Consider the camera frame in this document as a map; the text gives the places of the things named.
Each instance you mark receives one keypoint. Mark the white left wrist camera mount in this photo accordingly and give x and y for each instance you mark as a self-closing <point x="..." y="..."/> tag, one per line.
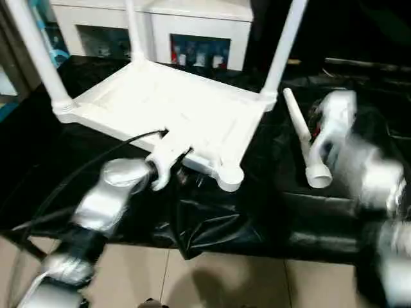
<point x="163" y="154"/>

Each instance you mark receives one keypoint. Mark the black metal workbench leg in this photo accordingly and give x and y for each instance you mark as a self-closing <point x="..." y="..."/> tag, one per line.
<point x="35" y="250"/>

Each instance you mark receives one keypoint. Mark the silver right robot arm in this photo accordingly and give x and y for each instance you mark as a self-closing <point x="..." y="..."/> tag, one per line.
<point x="369" y="179"/>

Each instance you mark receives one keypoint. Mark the black plastic mat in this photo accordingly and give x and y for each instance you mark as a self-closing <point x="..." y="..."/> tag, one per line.
<point x="224" y="218"/>

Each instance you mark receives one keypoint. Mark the white bottle with dark cap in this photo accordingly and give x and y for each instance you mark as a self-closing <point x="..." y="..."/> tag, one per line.
<point x="182" y="59"/>

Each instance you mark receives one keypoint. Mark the grey curtain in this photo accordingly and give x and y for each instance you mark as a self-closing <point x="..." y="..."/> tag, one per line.
<point x="9" y="38"/>

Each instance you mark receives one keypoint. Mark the dark rounded robot foot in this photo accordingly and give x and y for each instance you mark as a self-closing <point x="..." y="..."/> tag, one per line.
<point x="151" y="303"/>

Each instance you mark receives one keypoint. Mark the white plastic table leg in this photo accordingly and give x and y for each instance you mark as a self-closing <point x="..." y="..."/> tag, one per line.
<point x="282" y="48"/>
<point x="134" y="32"/>
<point x="41" y="57"/>
<point x="298" y="122"/>

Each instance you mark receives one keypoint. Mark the teal plastic stool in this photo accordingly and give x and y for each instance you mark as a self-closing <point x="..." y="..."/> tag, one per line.
<point x="59" y="56"/>

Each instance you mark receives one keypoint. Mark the white plastic table top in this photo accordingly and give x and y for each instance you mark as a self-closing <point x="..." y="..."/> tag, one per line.
<point x="160" y="96"/>

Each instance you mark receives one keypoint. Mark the white cabinet with glass doors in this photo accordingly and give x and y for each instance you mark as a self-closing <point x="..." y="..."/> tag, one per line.
<point x="160" y="22"/>

